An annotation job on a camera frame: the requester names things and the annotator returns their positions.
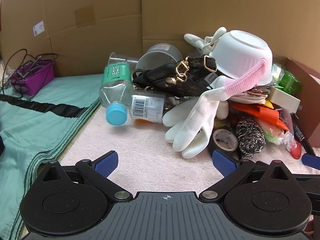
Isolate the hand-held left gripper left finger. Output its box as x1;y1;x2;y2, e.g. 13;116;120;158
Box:
42;151;133;203

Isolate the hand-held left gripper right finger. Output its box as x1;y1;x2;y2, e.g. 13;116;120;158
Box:
199;149;298;204

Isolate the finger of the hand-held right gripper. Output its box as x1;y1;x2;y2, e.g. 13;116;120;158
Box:
301;153;320;170

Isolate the black tape roll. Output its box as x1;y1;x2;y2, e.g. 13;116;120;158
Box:
208;128;240;160

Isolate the orange plastic scoop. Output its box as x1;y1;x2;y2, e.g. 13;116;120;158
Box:
229;101;290;132

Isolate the red round lid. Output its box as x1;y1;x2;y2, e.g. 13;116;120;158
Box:
290;141;302;160

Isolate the black marker pen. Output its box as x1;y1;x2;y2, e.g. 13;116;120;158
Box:
291;112;317;155

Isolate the steel wool scourer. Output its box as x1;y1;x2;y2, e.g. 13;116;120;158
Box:
235;119;267;158

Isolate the pink fluffy mat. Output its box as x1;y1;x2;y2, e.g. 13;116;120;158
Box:
57;104;320;195

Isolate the clear plastic bag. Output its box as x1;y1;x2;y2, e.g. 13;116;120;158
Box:
260;119;297;150

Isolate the white glove pink cuff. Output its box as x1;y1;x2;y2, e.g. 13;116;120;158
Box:
162;58;266;159

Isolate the dark brown box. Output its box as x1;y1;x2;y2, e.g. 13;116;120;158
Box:
286;57;320;142

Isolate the small white box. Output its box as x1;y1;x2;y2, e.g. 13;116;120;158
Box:
270;86;301;113

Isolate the small bottle white label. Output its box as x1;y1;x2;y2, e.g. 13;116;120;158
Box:
130;91;180;124

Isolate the clear bottle blue cap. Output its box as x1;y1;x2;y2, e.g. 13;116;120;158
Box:
99;62;134;126

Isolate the green cloth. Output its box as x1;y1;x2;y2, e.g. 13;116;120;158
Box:
0;74;104;240

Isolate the green snack packet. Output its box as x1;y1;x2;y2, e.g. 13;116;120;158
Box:
271;64;302;95

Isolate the black brown patterned handbag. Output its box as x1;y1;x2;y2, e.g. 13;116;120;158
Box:
132;54;218;98

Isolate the small clear plastic cup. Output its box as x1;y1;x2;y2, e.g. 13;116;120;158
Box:
108;52;139;67

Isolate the purple plastic basket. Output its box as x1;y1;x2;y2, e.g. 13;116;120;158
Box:
10;60;55;96

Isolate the white plastic bowl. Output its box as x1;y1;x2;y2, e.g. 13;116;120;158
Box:
209;30;273;85

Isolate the plain white glove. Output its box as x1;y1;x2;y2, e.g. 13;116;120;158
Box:
184;27;228;53

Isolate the white sticker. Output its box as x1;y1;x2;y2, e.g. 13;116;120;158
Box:
32;23;44;36

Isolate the large cardboard box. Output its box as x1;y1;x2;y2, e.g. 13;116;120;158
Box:
0;0;320;80

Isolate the black strap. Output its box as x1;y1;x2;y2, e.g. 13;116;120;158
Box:
0;94;87;118

